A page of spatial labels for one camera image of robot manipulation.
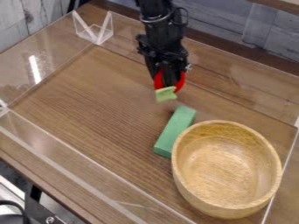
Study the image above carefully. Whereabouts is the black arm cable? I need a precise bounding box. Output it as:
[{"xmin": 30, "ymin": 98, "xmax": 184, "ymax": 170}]
[{"xmin": 173, "ymin": 6, "xmax": 192, "ymax": 27}]

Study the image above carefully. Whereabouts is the green rectangular block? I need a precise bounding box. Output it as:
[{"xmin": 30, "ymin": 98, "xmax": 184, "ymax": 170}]
[{"xmin": 153, "ymin": 105, "xmax": 196, "ymax": 158}]

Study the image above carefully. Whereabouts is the red plush fruit green leaf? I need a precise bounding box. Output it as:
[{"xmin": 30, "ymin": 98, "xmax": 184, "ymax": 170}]
[{"xmin": 153, "ymin": 71, "xmax": 185, "ymax": 102}]

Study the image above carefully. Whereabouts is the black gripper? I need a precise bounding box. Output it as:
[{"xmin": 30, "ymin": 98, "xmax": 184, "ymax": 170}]
[{"xmin": 135, "ymin": 34, "xmax": 189, "ymax": 89}]

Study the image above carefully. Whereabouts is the wooden bowl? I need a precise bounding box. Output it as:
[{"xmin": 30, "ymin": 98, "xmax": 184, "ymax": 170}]
[{"xmin": 172, "ymin": 120, "xmax": 283, "ymax": 220}]

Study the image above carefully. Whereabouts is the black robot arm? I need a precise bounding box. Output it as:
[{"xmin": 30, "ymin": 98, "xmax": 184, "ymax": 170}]
[{"xmin": 135, "ymin": 0, "xmax": 189, "ymax": 92}]

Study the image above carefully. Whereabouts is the clear acrylic tray wall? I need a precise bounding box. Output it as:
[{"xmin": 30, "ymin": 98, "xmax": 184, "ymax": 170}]
[{"xmin": 0, "ymin": 104, "xmax": 195, "ymax": 224}]

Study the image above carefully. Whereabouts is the black table leg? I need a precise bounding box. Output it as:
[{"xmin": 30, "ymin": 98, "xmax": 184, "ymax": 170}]
[{"xmin": 29, "ymin": 185, "xmax": 42, "ymax": 202}]

